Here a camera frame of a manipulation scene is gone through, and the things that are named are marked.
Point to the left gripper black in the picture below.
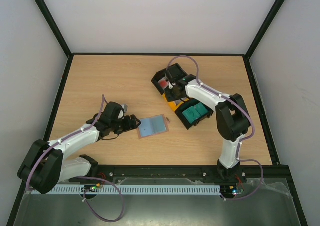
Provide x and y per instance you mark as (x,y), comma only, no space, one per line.
(128,126)

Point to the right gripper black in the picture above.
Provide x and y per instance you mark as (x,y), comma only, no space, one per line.
(171,94)

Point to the yellow plastic bin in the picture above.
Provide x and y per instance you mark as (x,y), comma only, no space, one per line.
(174,105)

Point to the brown leather card holder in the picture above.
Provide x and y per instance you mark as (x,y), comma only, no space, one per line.
(151,126)

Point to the black bin with red cards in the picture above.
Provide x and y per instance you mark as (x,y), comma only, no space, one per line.
(166,77)

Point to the black bin with teal cards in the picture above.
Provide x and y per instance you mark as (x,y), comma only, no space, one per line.
(188,104)

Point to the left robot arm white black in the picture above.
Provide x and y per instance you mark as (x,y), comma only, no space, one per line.
(47,163)

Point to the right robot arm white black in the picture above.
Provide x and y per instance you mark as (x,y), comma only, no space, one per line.
(232,117)

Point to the red white card stack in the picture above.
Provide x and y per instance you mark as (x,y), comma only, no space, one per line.
(163,83)

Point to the teal card stack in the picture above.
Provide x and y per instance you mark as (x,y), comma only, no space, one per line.
(195,112)

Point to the left controller board with leds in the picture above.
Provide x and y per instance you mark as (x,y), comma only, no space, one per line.
(93,188)

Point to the controller board with leds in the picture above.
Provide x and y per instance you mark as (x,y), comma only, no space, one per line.
(231,190)
(93,188)

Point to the right controller board with leds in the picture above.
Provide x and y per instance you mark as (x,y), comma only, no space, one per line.
(231,190)

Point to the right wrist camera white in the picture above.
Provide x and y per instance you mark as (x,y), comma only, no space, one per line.
(169,85)

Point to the light blue slotted cable duct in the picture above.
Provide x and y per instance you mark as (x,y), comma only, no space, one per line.
(194,190)

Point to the black aluminium frame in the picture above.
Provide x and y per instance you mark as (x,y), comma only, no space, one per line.
(279,169)

